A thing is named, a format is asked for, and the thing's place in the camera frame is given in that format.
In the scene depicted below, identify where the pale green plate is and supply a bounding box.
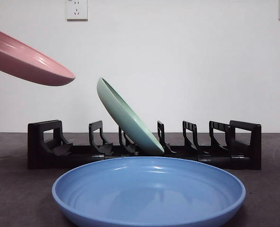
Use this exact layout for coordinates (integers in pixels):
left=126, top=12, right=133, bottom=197
left=96, top=77, right=165, bottom=156

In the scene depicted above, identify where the blue plate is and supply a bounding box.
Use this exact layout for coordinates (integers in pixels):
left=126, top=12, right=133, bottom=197
left=52, top=156, right=246, bottom=227

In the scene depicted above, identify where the pink plate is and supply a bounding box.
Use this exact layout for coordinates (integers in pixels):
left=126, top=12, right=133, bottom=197
left=0, top=26, right=76, bottom=87

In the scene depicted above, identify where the black plate rack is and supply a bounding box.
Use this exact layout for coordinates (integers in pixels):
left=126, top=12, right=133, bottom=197
left=27, top=119, right=262, bottom=170

